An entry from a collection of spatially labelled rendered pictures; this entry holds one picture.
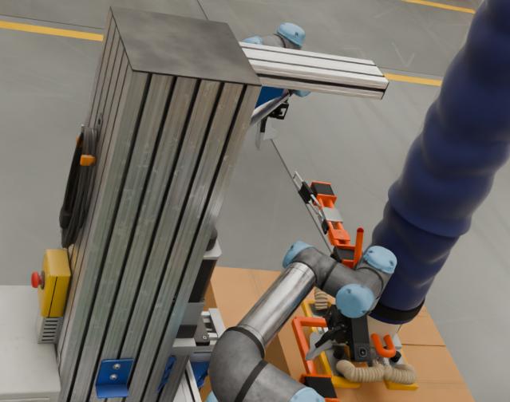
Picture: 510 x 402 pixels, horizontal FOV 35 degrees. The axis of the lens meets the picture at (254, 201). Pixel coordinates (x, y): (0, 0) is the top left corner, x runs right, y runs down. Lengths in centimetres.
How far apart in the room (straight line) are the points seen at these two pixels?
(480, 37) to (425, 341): 184
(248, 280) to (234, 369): 189
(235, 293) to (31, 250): 121
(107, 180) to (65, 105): 368
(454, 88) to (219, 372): 90
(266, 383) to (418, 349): 201
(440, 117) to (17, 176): 294
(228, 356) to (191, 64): 54
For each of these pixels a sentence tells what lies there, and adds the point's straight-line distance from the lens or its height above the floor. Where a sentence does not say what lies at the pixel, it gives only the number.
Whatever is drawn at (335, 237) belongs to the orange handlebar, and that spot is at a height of 120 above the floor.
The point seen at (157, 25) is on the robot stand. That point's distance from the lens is 159.
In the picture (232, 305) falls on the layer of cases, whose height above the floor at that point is 54.
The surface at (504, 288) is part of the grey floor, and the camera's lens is 512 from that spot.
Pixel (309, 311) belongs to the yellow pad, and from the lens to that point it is 252.
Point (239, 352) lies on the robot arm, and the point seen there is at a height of 162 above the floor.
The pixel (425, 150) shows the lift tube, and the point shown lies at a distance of 205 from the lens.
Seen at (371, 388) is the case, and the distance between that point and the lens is 258.
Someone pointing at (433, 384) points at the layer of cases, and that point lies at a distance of 335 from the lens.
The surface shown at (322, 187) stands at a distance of 285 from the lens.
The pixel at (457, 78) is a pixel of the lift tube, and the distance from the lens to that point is 198.
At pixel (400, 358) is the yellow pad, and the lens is 252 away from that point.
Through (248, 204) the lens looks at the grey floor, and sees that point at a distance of 476.
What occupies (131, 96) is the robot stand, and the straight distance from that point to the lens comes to 144.
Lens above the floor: 268
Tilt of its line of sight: 34 degrees down
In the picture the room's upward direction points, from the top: 20 degrees clockwise
